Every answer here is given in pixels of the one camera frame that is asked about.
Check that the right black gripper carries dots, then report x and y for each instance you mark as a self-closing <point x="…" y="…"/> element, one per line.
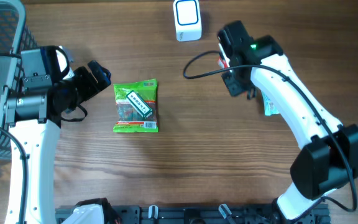
<point x="233" y="89"/>

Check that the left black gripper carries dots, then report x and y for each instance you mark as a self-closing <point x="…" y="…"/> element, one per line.
<point x="91" y="86"/>

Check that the red sachet stick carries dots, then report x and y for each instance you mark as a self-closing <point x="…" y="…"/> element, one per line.
<point x="222" y="63"/>

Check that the green white medicine box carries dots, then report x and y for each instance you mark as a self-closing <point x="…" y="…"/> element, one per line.
<point x="139" y="104"/>

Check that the teal tissue packet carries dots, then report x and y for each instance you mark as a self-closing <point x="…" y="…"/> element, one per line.
<point x="269" y="107"/>

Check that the green snack bag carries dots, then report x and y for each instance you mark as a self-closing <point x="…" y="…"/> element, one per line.
<point x="130" y="121"/>

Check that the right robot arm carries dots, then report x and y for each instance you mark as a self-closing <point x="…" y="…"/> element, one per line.
<point x="328" y="158"/>

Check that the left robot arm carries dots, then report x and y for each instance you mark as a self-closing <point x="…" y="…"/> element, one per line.
<point x="34" y="116"/>

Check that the white barcode scanner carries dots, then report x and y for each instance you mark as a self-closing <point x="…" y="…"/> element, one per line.
<point x="187" y="18"/>

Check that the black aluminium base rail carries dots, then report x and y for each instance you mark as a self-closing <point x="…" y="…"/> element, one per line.
<point x="247" y="214"/>

